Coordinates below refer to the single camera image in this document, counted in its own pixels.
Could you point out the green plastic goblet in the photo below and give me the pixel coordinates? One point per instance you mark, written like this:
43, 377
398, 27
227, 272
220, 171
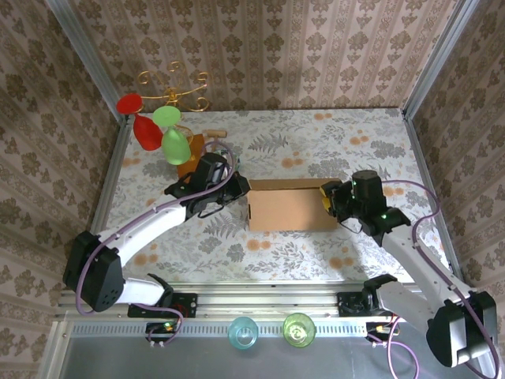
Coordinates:
175, 148

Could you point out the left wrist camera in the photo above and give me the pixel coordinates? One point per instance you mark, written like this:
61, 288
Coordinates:
222, 169

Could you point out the green glass cup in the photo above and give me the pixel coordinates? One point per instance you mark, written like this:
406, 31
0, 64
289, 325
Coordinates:
298, 331

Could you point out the blue glass cup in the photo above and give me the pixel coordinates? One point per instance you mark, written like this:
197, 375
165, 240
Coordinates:
242, 333

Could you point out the red plastic goblet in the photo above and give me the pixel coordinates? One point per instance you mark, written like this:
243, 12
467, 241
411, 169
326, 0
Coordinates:
148, 132

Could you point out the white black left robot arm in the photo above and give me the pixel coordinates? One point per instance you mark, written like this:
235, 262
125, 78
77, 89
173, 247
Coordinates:
150, 225

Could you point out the small wooden mallet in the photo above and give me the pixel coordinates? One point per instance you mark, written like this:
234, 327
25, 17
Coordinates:
215, 134

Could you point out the brown cardboard box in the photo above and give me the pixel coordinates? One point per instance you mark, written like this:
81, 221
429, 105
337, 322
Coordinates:
292, 205

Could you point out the aluminium frame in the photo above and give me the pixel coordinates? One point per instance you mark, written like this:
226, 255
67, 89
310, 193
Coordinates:
276, 300

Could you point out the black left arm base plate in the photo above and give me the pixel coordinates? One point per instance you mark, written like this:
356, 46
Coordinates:
187, 306

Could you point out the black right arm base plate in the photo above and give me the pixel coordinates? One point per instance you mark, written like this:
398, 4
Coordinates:
349, 306

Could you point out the grey metal sheet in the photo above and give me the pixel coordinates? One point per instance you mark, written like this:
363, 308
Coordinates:
197, 363

